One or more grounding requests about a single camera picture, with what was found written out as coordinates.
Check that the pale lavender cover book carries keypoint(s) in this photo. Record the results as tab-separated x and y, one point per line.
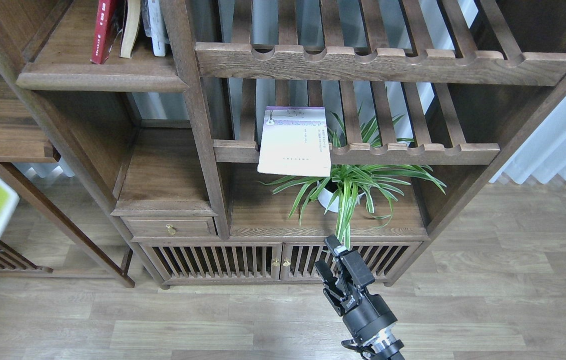
295	142

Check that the red cover book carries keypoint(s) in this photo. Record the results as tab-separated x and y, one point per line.
108	24

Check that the upright white book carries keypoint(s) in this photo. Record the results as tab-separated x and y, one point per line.
155	27

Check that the green spider plant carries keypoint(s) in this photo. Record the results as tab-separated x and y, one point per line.
384	178

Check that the dark wooden bookshelf unit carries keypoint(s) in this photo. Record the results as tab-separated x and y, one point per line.
173	140

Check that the brass drawer knob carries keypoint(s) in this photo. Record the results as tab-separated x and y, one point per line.
170	229

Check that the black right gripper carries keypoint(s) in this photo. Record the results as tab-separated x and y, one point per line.
367	316

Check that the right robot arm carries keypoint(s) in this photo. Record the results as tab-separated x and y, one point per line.
376	352

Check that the upright cream paged book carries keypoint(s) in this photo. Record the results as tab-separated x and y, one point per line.
131	27

